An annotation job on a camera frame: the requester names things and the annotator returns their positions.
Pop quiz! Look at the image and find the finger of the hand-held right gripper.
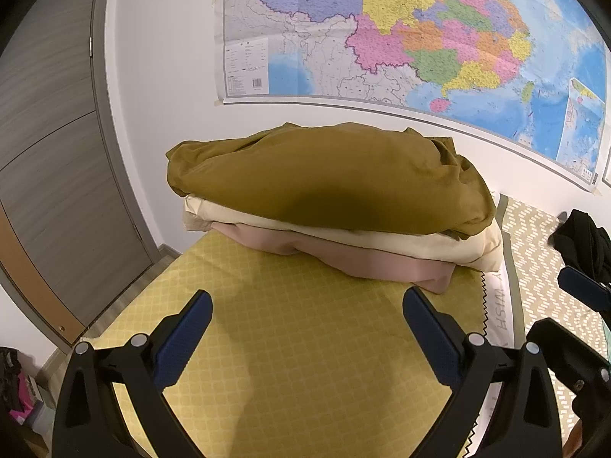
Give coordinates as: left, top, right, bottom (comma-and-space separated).
526, 317, 611, 416
558, 266, 611, 314

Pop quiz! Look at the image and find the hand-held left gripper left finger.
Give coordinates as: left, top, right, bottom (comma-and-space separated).
52, 289, 214, 458

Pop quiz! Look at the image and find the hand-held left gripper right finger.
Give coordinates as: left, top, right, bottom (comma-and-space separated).
402, 287, 563, 458

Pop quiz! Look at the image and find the black garment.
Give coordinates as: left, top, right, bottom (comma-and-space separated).
547, 209, 611, 281

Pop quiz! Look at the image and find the mustard brown garment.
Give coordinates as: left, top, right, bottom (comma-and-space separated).
165, 123, 497, 242

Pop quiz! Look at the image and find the cream garment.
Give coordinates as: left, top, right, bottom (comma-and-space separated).
183, 195, 505, 274

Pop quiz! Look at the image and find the pink beige garment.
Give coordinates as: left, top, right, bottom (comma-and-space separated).
210, 222, 455, 295

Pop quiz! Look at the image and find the patterned bed sheet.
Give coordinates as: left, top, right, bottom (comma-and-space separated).
79, 193, 611, 458

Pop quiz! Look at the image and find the clear plastic container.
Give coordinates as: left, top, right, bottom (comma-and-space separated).
27, 402, 54, 436

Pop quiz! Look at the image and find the pink object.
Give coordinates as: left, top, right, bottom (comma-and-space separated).
7, 371, 33, 414

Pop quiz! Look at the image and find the dark bag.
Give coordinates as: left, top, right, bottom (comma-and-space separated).
0, 346, 24, 394

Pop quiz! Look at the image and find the grey wooden door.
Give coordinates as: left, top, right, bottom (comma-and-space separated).
0, 0, 159, 350

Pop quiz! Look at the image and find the colourful wall map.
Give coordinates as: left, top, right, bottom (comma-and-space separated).
212, 0, 611, 197

